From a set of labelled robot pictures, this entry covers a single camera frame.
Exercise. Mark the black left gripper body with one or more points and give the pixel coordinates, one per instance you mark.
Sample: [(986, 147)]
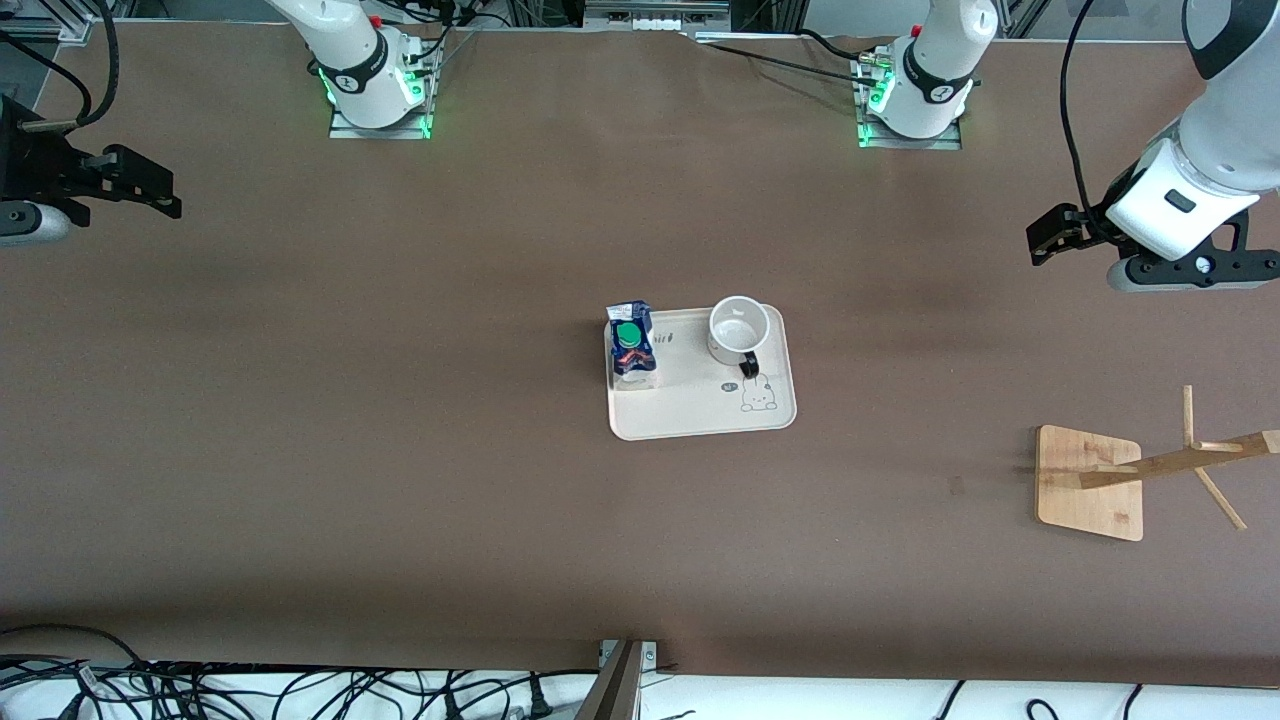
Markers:
[(1091, 221)]

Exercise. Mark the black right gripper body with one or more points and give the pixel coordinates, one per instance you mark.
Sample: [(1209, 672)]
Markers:
[(30, 160)]

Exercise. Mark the blue white milk carton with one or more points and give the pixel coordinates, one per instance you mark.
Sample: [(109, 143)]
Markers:
[(632, 350)]

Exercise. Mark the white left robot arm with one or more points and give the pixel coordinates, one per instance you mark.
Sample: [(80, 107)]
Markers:
[(1225, 130)]

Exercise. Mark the wooden cup rack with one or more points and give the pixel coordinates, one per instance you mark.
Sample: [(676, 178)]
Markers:
[(1090, 490)]

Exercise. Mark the beige rabbit print tray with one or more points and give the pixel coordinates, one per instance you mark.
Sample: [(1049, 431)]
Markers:
[(690, 400)]

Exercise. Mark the aluminium profile bar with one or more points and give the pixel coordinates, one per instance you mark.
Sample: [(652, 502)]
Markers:
[(615, 690)]

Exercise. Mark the black power plug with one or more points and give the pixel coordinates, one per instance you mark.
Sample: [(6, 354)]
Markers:
[(540, 700)]

